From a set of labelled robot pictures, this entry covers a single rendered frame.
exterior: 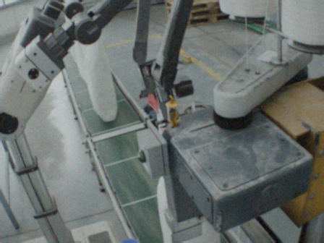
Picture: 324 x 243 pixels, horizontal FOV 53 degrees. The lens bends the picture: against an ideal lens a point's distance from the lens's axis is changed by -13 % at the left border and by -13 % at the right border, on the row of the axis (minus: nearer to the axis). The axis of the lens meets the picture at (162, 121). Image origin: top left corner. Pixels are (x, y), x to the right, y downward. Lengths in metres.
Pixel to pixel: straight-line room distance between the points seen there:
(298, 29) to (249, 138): 0.26
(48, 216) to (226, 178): 1.15
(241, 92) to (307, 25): 0.21
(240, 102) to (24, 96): 0.74
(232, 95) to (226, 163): 0.15
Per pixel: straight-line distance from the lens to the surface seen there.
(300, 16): 0.73
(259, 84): 0.82
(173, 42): 1.16
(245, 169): 0.68
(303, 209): 0.95
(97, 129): 2.80
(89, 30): 1.02
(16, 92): 1.23
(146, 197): 2.08
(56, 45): 1.02
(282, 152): 0.73
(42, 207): 1.66
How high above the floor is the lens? 1.76
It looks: 30 degrees down
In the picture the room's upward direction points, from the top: 7 degrees counter-clockwise
